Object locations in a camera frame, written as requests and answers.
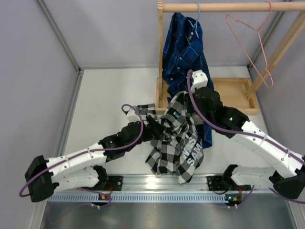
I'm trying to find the blue plaid shirt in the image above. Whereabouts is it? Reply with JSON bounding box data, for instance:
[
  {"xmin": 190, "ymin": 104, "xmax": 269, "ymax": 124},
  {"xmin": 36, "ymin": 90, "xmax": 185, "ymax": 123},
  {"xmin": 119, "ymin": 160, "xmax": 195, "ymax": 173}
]
[{"xmin": 162, "ymin": 12, "xmax": 215, "ymax": 150}]

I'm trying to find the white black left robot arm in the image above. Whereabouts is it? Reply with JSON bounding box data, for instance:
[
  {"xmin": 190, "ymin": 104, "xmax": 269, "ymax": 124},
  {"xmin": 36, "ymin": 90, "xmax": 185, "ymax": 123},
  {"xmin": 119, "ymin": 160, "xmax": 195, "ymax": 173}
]
[{"xmin": 24, "ymin": 115, "xmax": 165, "ymax": 203}]

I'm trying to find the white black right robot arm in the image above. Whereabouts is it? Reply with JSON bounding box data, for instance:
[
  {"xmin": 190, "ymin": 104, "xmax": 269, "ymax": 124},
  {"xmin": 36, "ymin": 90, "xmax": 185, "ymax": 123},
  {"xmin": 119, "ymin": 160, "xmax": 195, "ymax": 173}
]
[{"xmin": 188, "ymin": 86, "xmax": 305, "ymax": 201}]

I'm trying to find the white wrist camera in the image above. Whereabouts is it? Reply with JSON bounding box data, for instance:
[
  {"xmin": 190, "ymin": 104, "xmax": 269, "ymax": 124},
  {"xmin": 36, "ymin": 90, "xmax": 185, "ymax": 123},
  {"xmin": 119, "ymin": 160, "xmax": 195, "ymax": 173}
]
[
  {"xmin": 191, "ymin": 70, "xmax": 208, "ymax": 93},
  {"xmin": 126, "ymin": 106, "xmax": 141, "ymax": 122}
]

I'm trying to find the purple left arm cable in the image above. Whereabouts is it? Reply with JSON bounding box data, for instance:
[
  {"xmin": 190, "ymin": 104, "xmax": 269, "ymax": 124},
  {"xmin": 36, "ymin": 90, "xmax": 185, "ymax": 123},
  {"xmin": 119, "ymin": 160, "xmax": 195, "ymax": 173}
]
[{"xmin": 19, "ymin": 104, "xmax": 145, "ymax": 198}]

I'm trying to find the aluminium mounting rail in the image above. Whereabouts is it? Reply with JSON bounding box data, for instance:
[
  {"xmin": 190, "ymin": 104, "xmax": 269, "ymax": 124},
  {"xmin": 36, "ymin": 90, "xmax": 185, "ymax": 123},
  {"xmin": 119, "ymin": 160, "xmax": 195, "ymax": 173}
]
[{"xmin": 39, "ymin": 173, "xmax": 267, "ymax": 191}]

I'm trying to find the black white checkered shirt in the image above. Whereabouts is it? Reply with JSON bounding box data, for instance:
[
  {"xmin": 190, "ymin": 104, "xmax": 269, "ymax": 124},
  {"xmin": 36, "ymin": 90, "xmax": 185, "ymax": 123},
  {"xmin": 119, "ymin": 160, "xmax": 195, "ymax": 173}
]
[{"xmin": 137, "ymin": 92, "xmax": 204, "ymax": 184}]

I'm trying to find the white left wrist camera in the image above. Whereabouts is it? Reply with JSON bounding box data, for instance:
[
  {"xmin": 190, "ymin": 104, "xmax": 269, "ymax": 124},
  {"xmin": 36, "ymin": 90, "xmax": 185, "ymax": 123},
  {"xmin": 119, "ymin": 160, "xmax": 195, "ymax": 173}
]
[{"xmin": 126, "ymin": 106, "xmax": 141, "ymax": 122}]

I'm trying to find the wooden clothes rack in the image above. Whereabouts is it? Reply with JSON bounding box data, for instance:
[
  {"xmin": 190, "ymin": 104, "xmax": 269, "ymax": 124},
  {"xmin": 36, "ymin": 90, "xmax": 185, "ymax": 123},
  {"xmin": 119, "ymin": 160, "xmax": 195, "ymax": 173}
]
[{"xmin": 157, "ymin": 0, "xmax": 305, "ymax": 115}]

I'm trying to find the light blue hanger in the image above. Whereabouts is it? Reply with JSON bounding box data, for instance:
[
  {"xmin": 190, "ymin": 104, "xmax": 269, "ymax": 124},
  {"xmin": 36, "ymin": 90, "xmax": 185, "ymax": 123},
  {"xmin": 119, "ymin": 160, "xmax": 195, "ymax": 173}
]
[{"xmin": 187, "ymin": 2, "xmax": 201, "ymax": 38}]

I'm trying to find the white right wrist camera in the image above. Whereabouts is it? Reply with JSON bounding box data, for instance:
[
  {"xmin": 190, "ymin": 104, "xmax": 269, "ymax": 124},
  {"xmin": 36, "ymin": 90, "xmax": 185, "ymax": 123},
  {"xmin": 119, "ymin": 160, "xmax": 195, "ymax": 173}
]
[{"xmin": 191, "ymin": 70, "xmax": 208, "ymax": 93}]

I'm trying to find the slotted grey cable duct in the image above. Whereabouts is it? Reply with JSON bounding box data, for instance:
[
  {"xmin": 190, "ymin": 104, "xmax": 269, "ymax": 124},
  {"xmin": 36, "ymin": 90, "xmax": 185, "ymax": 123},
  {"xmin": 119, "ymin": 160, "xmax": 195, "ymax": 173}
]
[{"xmin": 48, "ymin": 192, "xmax": 232, "ymax": 203}]

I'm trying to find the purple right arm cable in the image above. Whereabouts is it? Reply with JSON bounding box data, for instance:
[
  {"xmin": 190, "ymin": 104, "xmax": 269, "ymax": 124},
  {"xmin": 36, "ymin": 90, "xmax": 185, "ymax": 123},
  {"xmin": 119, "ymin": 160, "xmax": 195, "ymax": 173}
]
[{"xmin": 186, "ymin": 69, "xmax": 305, "ymax": 205}]

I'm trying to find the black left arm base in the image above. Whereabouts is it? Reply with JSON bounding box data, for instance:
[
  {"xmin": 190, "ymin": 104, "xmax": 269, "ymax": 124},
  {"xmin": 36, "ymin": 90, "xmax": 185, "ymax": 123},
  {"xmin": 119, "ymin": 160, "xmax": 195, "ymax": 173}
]
[{"xmin": 81, "ymin": 176, "xmax": 123, "ymax": 200}]

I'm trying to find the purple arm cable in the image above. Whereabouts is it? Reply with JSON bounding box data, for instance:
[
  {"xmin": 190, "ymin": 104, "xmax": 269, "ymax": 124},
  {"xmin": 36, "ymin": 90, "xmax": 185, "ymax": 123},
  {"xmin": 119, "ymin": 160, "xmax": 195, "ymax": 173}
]
[
  {"xmin": 186, "ymin": 69, "xmax": 305, "ymax": 205},
  {"xmin": 19, "ymin": 104, "xmax": 145, "ymax": 198}
]

